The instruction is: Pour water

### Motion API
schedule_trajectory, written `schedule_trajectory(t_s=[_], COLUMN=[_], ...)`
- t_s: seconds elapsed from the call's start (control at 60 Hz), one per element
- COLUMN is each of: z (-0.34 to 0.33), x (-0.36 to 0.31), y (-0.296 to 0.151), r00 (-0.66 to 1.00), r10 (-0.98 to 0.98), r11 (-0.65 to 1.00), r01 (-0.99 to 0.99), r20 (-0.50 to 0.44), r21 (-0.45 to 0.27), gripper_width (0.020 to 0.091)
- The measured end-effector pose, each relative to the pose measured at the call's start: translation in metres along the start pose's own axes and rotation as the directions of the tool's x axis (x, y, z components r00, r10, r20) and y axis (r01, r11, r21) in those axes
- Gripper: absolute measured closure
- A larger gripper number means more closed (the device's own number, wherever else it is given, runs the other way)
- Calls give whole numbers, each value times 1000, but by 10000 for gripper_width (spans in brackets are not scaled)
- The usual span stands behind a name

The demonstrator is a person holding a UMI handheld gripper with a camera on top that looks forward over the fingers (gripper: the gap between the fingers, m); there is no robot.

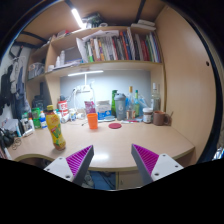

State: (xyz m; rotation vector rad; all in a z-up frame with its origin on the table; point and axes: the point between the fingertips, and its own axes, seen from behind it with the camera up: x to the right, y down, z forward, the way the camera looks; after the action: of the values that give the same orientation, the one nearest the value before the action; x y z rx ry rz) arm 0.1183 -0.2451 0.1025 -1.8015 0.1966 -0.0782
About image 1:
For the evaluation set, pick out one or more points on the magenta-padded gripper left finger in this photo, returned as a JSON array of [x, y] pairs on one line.
[[78, 160]]

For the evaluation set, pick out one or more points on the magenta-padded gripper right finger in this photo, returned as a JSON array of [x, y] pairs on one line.
[[146, 159]]

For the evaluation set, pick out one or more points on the yellow-capped orange drink bottle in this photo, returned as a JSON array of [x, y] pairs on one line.
[[55, 130]]

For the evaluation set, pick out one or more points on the orange plastic cup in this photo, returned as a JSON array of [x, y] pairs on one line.
[[92, 121]]

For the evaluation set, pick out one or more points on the red pen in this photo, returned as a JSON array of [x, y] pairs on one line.
[[130, 121]]

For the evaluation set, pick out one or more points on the brown mug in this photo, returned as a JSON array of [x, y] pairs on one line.
[[159, 118]]

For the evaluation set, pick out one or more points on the white-lidded brown jar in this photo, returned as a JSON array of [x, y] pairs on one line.
[[147, 116]]

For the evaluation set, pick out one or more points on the flat round red coaster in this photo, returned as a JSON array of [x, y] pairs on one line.
[[115, 126]]

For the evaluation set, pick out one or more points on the white bottle with blue label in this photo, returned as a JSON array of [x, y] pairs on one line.
[[43, 120]]

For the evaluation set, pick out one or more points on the magenta snack pouch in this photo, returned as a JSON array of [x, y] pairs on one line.
[[90, 107]]

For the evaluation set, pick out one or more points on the red and white can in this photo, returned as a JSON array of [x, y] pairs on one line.
[[63, 107]]

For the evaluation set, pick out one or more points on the green-capped slim bottle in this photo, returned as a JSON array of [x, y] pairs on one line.
[[137, 105]]

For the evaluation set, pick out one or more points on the white and blue carton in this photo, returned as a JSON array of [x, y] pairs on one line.
[[103, 110]]

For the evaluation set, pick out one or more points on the gold-capped clear glass bottle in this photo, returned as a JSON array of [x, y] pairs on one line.
[[130, 105]]

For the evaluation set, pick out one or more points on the grey shaker bottle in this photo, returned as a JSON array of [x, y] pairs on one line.
[[120, 106]]

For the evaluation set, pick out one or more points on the tall clear glass bottle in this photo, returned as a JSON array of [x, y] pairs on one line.
[[155, 100]]

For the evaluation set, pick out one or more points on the green plastic container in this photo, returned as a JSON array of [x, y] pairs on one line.
[[36, 116]]

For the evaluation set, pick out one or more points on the dark green bottle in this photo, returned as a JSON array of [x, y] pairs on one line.
[[113, 100]]

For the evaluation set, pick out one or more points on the white bar desk lamp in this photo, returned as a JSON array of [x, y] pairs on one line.
[[85, 72]]

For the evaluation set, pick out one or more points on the dark hanging clothes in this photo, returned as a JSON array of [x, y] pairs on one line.
[[15, 86]]

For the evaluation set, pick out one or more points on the white tube light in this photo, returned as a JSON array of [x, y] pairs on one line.
[[77, 18]]

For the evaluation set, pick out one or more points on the white wall power outlet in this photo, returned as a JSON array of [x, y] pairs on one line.
[[83, 88]]

